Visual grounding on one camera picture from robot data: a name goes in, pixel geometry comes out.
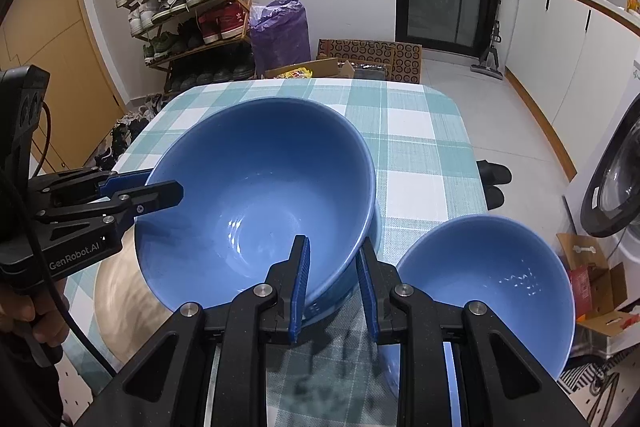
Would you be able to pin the teal checked tablecloth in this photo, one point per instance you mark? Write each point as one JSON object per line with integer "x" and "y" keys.
{"x": 426, "y": 174}

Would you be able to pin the blue bowl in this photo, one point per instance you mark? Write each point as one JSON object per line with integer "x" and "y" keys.
{"x": 334, "y": 298}
{"x": 509, "y": 267}
{"x": 254, "y": 176}

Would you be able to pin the purple plastic bag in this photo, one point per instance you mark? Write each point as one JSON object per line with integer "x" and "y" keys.
{"x": 279, "y": 35}

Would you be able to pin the wooden door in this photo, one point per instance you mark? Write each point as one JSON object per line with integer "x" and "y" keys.
{"x": 84, "y": 104}

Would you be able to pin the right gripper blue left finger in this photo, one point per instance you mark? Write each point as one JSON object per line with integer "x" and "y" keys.
{"x": 299, "y": 262}

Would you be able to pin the person's left hand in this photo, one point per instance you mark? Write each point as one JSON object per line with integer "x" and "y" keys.
{"x": 50, "y": 326}

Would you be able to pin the red orange cardboard box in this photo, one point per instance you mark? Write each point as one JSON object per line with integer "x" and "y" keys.
{"x": 598, "y": 289}

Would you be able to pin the cream plate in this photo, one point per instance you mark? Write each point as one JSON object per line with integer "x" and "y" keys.
{"x": 127, "y": 312}

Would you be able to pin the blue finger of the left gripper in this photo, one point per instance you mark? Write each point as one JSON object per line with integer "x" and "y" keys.
{"x": 126, "y": 181}
{"x": 141, "y": 200}

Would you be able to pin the vacuum cleaner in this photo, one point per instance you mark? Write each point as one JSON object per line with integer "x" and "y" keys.
{"x": 488, "y": 64}

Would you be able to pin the wooden shoe rack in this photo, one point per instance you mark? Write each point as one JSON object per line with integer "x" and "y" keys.
{"x": 172, "y": 31}

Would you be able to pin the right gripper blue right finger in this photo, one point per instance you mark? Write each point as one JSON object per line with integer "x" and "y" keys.
{"x": 367, "y": 289}

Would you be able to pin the black slipper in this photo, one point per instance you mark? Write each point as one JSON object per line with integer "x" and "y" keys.
{"x": 493, "y": 196}
{"x": 492, "y": 174}

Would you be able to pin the black slipper near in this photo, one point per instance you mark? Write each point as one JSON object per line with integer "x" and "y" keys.
{"x": 493, "y": 196}

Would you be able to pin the white kitchen cabinets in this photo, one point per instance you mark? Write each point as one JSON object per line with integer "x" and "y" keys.
{"x": 570, "y": 61}

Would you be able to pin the white washing machine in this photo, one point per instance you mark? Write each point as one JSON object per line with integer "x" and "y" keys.
{"x": 603, "y": 198}

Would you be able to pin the black white patterned rug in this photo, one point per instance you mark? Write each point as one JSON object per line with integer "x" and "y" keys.
{"x": 606, "y": 394}

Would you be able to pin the black slipper far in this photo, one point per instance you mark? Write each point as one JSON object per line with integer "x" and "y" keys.
{"x": 492, "y": 174}

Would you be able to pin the patterned cardboard box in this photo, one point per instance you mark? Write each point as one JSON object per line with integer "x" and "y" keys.
{"x": 402, "y": 61}

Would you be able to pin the open cardboard box with snacks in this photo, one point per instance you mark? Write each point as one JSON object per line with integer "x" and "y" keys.
{"x": 329, "y": 67}

